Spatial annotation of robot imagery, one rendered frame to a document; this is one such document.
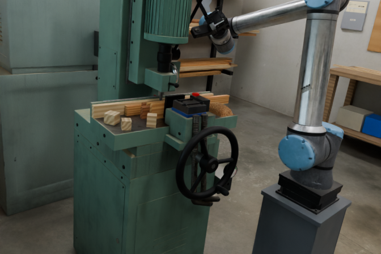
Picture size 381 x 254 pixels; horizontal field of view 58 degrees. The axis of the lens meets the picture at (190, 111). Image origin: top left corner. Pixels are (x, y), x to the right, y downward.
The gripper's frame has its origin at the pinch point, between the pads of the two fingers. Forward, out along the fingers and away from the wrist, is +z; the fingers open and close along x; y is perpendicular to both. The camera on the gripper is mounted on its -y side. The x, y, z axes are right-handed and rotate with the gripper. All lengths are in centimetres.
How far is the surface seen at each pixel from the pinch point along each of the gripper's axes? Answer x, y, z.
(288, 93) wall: -59, 56, -348
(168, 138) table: 40, -35, -3
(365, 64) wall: -28, 138, -288
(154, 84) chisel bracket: 14.7, -31.7, -6.3
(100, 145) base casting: 25, -65, -10
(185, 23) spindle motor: 4.8, -8.3, 4.7
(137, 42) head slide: -2.5, -29.6, 0.1
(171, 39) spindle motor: 9.0, -15.7, 6.7
